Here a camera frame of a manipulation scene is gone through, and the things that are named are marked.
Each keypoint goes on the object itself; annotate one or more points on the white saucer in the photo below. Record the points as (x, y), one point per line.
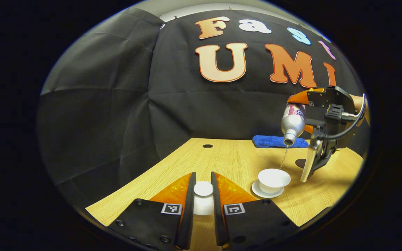
(257, 190)

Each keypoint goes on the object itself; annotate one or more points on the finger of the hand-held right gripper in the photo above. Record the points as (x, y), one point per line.
(312, 98)
(314, 122)

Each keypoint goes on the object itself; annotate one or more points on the silver water bottle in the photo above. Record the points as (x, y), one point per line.
(292, 122)

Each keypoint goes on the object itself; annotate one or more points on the white teacup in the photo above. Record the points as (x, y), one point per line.
(273, 179)

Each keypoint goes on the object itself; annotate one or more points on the blue towel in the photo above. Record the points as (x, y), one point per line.
(274, 141)

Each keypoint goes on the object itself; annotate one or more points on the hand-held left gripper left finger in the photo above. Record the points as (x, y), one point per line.
(188, 216)

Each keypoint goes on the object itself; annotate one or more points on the dark round coaster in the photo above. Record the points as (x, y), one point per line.
(300, 163)

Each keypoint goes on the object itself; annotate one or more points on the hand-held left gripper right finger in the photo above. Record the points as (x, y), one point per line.
(218, 216)

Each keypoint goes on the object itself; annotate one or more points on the white teacup lid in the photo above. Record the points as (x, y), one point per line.
(203, 190)

